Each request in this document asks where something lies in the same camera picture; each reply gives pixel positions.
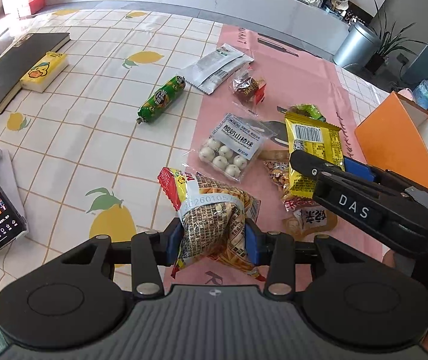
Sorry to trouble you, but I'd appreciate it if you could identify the green potted plant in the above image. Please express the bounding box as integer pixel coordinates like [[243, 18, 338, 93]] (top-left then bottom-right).
[[364, 0, 428, 76]]

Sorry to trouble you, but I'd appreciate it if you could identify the yellow tissue pack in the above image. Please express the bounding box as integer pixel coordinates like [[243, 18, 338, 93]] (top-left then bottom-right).
[[19, 51, 69, 94]]

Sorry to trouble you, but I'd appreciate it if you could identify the white grey snack packet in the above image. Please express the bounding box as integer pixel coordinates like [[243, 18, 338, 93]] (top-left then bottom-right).
[[179, 44, 255, 94]]

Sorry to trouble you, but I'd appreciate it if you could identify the silver trash can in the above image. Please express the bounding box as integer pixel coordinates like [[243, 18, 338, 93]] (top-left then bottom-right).
[[333, 20, 381, 69]]

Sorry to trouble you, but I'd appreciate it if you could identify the black book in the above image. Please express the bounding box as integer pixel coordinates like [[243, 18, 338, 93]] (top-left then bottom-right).
[[0, 32, 71, 115]]

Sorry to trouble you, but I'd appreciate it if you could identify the clear peanut snack packet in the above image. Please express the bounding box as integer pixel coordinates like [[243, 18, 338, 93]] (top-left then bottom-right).
[[262, 159, 293, 197]]

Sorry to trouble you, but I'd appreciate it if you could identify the green snack packet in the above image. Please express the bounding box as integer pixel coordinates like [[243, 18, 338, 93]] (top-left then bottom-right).
[[277, 103, 329, 122]]

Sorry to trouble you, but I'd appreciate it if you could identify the yellow snack packet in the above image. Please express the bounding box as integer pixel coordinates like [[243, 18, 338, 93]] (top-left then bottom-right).
[[283, 110, 346, 201]]

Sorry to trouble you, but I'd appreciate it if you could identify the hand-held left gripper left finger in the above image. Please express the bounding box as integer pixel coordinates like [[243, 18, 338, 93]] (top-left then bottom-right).
[[54, 217, 184, 296]]

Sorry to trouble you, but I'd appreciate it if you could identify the red yellow noodle snack bag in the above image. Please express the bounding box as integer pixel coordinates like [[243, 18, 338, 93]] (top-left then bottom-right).
[[157, 167, 267, 282]]

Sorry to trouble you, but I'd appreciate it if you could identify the clear bag of white balls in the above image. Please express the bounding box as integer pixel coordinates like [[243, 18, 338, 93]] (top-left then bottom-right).
[[197, 112, 278, 182]]

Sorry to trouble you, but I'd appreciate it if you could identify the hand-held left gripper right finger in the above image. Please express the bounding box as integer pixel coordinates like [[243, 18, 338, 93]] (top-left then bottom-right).
[[242, 221, 368, 297]]

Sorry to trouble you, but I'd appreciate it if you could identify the green sausage stick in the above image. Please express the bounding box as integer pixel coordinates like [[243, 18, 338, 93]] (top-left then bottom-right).
[[136, 76, 186, 124]]

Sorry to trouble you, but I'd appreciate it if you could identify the dark red candy packet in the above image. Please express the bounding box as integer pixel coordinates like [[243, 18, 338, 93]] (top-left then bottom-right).
[[230, 69, 267, 104]]

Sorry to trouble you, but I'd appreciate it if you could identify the white paper stand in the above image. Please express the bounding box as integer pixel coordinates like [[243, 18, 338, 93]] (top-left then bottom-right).
[[0, 146, 27, 233]]

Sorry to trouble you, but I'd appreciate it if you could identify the pink table mat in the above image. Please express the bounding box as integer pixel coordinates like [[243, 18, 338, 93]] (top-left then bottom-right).
[[161, 24, 387, 289]]

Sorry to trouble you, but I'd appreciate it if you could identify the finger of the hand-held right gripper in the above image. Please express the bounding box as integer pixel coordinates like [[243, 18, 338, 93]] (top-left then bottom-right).
[[289, 149, 347, 197], [342, 158, 411, 192]]

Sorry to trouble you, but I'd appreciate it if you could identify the orange box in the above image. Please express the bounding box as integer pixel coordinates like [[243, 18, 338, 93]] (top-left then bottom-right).
[[354, 91, 428, 199]]

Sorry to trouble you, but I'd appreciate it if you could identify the red box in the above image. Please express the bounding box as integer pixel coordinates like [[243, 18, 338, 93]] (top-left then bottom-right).
[[2, 0, 45, 17]]

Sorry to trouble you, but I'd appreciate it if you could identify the lemon print tablecloth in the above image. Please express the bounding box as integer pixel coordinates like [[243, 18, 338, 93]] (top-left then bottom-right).
[[0, 7, 428, 308]]

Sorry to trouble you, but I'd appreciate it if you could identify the brown snack packet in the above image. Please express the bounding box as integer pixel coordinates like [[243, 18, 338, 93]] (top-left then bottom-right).
[[282, 197, 338, 241]]

